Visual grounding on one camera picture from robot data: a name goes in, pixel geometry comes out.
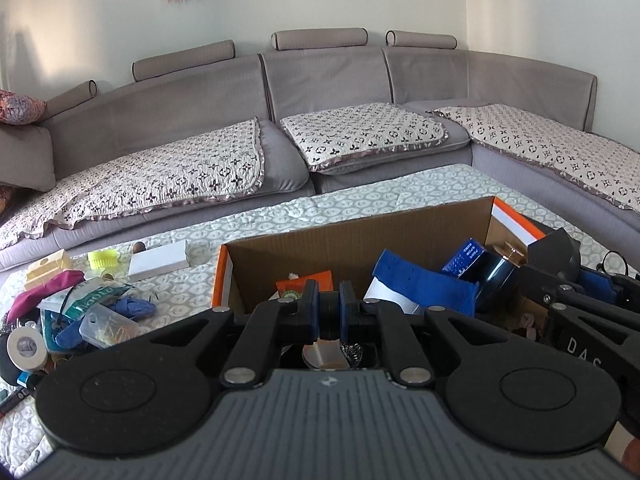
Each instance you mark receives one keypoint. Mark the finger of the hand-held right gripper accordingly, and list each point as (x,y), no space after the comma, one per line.
(540,282)
(600,282)

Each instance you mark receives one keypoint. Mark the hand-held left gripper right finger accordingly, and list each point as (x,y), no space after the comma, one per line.
(346,310)

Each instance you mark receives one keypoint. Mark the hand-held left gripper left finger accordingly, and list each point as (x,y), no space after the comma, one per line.
(310,310)

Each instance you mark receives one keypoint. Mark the black plastic piece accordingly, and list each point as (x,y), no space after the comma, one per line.
(552,250)

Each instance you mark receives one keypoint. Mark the orange cardboard box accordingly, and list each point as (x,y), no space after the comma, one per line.
(300,250)

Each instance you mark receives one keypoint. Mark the blue cloth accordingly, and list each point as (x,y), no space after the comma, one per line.
(425,280)

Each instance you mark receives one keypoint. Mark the black eyeglasses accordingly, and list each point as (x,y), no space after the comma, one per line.
(607,260)

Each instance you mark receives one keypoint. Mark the orange and green packet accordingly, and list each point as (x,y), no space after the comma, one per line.
(305,285)

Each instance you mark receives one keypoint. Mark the black and pink scrunchie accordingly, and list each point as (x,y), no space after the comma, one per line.
(527,325)

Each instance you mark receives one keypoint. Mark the dark blue round container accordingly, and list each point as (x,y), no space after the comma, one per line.
(495,280)

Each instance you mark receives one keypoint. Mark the silver metal lid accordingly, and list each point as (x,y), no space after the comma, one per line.
(320,355)

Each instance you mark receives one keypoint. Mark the blue patterned box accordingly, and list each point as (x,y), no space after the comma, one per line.
(462,257)

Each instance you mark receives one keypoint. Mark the clear plastic cup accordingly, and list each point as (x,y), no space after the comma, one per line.
(199,252)

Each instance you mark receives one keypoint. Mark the patterned quilted sofa cover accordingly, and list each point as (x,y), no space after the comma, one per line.
(150,175)
(360,130)
(550,145)

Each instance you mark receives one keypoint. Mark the white flat box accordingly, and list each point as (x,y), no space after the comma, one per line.
(157,260)

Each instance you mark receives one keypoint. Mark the blue rubber gloves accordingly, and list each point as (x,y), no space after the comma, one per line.
(132,307)

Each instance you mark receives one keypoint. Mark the small brown nut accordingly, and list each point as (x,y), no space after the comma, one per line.
(138,247)

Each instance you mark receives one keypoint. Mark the clear plastic clip box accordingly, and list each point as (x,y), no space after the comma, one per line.
(107,327)

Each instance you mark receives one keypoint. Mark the yellow green brush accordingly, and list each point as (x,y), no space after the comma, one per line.
(102,260)

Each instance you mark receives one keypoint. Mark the grey fabric sofa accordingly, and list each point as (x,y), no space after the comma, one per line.
(200,95)

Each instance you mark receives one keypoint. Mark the cream plastic block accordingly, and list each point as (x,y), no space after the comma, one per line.
(47,265)

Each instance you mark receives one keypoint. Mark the grey bolster headrest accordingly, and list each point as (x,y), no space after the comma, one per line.
(67,97)
(185,60)
(320,39)
(422,40)

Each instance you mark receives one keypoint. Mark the maroon cloth pouch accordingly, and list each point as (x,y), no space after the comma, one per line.
(40,295)

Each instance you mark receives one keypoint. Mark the blue and white tube box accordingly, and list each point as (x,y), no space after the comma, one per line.
(30,379)

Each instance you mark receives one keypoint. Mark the steel wool scrubber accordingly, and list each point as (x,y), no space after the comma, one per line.
(4,327)

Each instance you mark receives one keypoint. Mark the red and black marker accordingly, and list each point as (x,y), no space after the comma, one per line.
(10,400)

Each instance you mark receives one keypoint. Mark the grey cushion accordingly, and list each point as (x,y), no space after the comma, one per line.
(25,155)

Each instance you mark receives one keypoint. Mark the pink floral pillow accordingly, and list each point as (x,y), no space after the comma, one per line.
(17,107)

